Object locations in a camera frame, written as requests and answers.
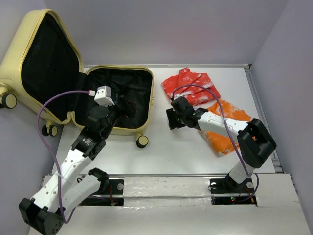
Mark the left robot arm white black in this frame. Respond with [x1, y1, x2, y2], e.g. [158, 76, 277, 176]
[19, 95, 135, 235]

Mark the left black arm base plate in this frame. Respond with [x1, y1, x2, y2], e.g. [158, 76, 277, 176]
[80, 178, 124, 206]

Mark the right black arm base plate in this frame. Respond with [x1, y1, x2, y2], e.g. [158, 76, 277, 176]
[207, 177, 257, 206]

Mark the yellow hard-shell suitcase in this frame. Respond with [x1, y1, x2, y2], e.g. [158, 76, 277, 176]
[0, 9, 154, 148]

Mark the red white patterned garment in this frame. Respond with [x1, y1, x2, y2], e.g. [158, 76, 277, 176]
[161, 67, 221, 106]

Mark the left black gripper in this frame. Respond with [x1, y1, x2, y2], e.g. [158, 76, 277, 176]
[99, 96, 137, 139]

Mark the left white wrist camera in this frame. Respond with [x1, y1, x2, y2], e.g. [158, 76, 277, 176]
[94, 86, 115, 107]

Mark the purple cable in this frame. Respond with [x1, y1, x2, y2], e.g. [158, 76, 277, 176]
[36, 90, 96, 225]
[172, 84, 260, 203]

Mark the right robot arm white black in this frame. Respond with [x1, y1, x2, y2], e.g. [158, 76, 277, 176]
[166, 96, 277, 192]

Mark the orange white patterned garment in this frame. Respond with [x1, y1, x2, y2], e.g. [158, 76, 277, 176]
[199, 99, 252, 156]

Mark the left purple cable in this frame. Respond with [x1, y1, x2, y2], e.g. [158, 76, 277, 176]
[36, 90, 96, 225]

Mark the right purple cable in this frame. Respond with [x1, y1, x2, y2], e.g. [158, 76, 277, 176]
[172, 84, 260, 203]

